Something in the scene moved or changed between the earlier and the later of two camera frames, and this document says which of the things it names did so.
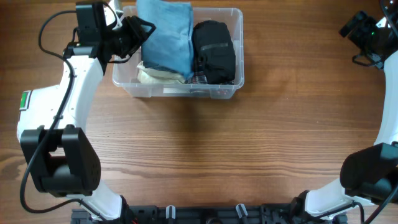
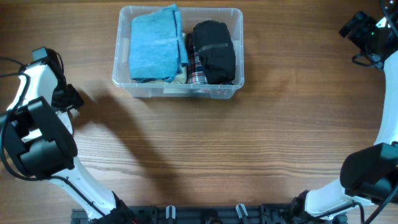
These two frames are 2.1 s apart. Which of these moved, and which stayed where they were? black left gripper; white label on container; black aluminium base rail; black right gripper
Moved: black left gripper
Stayed: black right gripper; black aluminium base rail; white label on container
